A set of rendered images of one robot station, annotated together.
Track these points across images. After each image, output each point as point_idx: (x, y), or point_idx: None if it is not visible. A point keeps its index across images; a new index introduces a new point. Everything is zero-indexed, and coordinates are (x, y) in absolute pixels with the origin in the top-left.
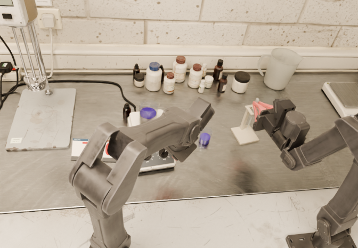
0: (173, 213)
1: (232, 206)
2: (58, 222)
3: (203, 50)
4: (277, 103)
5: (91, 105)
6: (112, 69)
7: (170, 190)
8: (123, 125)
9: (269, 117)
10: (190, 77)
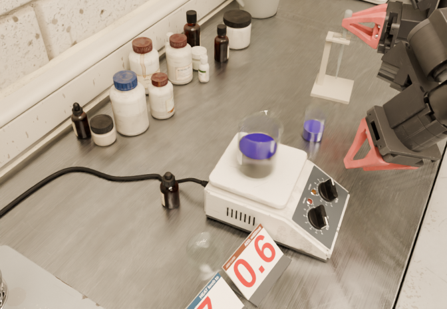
0: (444, 258)
1: None
2: None
3: (149, 12)
4: None
5: (82, 242)
6: (22, 151)
7: (392, 235)
8: (188, 220)
9: (407, 16)
10: (178, 65)
